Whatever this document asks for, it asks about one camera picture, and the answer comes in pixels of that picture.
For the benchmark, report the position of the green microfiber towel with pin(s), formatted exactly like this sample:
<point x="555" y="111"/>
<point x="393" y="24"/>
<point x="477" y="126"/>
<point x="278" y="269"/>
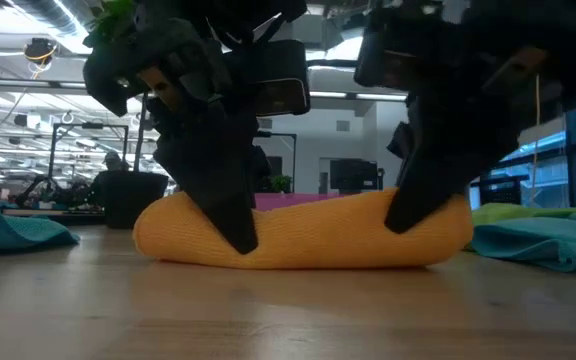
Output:
<point x="498" y="214"/>

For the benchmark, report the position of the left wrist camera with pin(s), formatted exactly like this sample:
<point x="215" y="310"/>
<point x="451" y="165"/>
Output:
<point x="283" y="80"/>

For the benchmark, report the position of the person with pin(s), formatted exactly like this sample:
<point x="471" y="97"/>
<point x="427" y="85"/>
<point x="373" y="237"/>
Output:
<point x="113" y="161"/>

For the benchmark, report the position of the black plastic crate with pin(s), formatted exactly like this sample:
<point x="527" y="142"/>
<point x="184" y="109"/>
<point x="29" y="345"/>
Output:
<point x="505" y="192"/>

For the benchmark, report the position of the pink translucent plastic basket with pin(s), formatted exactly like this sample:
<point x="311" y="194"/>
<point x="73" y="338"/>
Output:
<point x="293" y="201"/>

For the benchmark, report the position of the artificial green potted plant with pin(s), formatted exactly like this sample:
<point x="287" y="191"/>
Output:
<point x="135" y="200"/>

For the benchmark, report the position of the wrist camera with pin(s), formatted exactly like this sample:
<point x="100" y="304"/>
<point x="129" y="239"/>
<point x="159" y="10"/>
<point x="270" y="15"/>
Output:
<point x="283" y="80"/>
<point x="375" y="55"/>

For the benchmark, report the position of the black aluminium table frame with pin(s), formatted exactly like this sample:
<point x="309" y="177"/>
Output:
<point x="68" y="218"/>

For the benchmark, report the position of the small background potted plant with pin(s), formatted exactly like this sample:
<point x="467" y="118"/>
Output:
<point x="282" y="184"/>

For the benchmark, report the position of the black background robot arm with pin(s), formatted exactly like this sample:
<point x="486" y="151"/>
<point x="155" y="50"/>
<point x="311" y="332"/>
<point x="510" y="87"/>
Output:
<point x="33" y="190"/>

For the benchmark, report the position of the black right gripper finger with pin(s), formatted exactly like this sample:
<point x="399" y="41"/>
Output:
<point x="402" y="141"/>
<point x="443" y="165"/>

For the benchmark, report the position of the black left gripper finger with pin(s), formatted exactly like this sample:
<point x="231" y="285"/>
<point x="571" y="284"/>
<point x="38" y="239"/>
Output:
<point x="178" y="150"/>
<point x="233" y="190"/>

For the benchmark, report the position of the black wall screen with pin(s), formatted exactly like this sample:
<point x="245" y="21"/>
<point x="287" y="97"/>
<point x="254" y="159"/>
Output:
<point x="353" y="175"/>

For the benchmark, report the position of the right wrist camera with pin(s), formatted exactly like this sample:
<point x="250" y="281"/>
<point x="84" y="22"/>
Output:
<point x="375" y="55"/>

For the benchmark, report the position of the orange microfiber towel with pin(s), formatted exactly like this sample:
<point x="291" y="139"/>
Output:
<point x="318" y="240"/>

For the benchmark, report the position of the teal microfiber towel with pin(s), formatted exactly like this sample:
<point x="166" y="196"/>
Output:
<point x="8" y="230"/>
<point x="533" y="245"/>

